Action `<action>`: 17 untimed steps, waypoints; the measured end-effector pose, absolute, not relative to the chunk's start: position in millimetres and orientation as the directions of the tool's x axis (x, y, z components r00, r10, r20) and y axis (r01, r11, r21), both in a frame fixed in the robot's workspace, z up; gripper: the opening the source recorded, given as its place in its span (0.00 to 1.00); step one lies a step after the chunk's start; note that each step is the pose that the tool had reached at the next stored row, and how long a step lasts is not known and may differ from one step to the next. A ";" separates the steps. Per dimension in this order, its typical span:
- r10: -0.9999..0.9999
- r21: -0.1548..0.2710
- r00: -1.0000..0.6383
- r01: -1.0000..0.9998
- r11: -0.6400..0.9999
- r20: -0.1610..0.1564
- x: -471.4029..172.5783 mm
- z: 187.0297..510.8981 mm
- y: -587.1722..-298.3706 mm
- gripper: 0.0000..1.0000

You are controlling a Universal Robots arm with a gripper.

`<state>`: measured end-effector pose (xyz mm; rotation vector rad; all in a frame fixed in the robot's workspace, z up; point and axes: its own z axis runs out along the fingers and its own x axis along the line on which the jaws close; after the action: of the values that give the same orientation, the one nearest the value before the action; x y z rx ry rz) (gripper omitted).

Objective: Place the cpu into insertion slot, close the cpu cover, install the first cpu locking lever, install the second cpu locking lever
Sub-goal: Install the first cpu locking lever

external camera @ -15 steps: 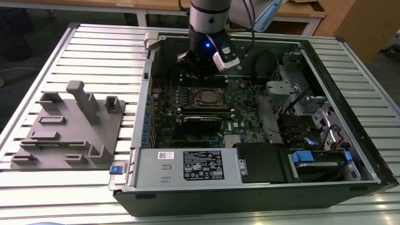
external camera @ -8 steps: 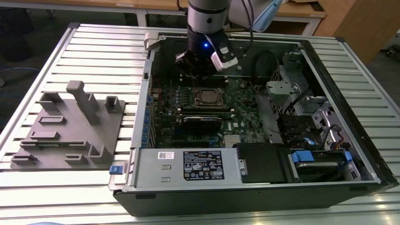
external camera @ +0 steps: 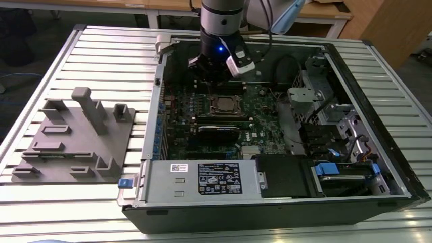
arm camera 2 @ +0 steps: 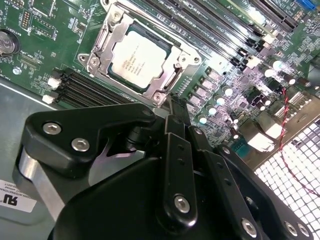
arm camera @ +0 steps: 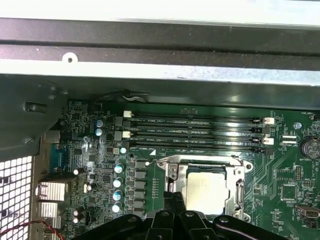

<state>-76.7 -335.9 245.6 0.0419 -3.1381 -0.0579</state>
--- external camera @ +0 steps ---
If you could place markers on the CPU with silver top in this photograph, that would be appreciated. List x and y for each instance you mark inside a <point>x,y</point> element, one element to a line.
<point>227,103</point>

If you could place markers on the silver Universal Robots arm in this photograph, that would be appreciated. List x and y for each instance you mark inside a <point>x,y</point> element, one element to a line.
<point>220,15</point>

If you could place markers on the black RAM slot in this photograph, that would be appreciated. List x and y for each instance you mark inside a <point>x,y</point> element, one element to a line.
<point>223,122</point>

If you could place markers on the metal drive cage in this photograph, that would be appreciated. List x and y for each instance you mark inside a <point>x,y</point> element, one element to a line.
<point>303,96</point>

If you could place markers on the black graphics card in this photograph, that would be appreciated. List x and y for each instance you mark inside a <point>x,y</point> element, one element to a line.
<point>218,135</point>

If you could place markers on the green motherboard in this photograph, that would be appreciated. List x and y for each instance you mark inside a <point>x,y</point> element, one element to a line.
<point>267,131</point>

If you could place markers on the silver finned chipset heatsink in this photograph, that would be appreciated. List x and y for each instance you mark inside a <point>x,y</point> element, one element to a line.
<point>251,150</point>

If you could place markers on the grey plastic parts rack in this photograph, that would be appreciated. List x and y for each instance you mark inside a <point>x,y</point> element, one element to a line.
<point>84,141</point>

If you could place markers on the wooden cabinet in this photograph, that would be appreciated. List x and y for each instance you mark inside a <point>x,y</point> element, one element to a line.
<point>388,25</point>

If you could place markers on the silver power supply unit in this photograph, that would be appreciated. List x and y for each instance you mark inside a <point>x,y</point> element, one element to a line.
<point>162,187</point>

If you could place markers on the hard disk in blue carrier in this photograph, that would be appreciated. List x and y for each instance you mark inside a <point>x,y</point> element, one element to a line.
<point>327,168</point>

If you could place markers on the blue case latch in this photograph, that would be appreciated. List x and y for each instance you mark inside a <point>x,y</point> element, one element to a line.
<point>126,183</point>

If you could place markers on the black open PC case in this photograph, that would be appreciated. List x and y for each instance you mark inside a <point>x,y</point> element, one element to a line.
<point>236,220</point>

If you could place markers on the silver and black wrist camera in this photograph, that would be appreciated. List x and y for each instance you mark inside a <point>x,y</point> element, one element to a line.
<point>242,71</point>

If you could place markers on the wooden desk white frame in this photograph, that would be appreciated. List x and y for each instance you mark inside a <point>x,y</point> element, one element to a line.
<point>67,2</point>
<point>320,15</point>

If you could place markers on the black plastic bracket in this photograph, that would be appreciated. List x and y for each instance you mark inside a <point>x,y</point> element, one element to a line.
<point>318,136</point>

